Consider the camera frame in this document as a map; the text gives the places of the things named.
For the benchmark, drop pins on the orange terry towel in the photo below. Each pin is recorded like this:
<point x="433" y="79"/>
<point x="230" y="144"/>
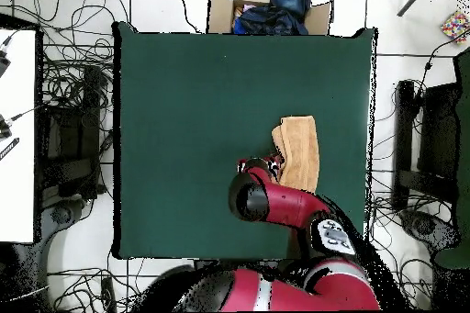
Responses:
<point x="299" y="151"/>

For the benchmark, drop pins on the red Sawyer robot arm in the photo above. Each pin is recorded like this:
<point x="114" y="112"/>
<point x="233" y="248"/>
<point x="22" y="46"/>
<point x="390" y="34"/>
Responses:
<point x="290" y="203"/>

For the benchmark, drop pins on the black device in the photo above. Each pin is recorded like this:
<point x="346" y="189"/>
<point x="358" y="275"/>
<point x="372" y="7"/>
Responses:
<point x="4" y="131"/>
<point x="3" y="63"/>

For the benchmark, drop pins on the black power strip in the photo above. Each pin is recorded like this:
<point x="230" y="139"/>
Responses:
<point x="108" y="292"/>

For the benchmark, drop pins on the black strip with markings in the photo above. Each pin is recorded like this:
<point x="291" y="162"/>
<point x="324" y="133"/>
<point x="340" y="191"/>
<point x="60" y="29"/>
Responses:
<point x="9" y="148"/>

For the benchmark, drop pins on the dark green table cloth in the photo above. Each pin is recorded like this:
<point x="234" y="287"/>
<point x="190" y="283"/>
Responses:
<point x="165" y="89"/>

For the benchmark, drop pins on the black metal frame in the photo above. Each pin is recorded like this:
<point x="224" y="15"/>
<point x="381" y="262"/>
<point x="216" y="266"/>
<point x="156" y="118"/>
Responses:
<point x="91" y="89"/>
<point x="404" y="125"/>

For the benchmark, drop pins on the grey wheeled stand base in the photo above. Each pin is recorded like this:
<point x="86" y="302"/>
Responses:
<point x="426" y="226"/>
<point x="60" y="214"/>

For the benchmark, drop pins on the white table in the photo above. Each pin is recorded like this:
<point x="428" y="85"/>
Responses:
<point x="18" y="181"/>

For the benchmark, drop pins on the dark green furniture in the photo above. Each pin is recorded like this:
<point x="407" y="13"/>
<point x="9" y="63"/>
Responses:
<point x="463" y="144"/>

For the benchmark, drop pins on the multicoloured dotted item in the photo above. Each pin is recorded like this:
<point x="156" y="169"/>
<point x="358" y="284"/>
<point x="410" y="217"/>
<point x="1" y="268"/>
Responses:
<point x="457" y="26"/>

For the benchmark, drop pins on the cardboard box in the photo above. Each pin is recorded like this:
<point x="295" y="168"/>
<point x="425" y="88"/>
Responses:
<point x="220" y="12"/>

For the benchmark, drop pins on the dark navy garment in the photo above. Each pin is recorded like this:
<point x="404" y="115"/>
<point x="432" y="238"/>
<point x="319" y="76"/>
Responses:
<point x="268" y="21"/>

